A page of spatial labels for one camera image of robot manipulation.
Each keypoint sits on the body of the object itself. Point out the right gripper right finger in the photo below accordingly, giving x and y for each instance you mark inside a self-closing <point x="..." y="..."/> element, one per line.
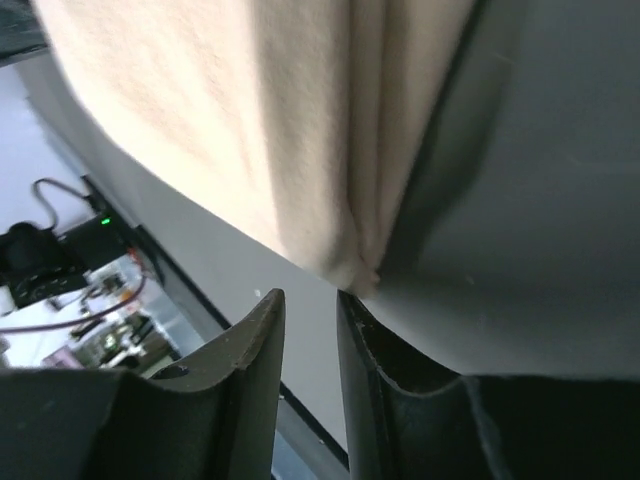
<point x="409" y="417"/>

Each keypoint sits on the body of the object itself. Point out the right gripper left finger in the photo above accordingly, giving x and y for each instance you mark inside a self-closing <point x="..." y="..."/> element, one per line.
<point x="210" y="415"/>

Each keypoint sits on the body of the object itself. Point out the beige t shirt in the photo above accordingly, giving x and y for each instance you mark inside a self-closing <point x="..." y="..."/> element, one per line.
<point x="296" y="122"/>

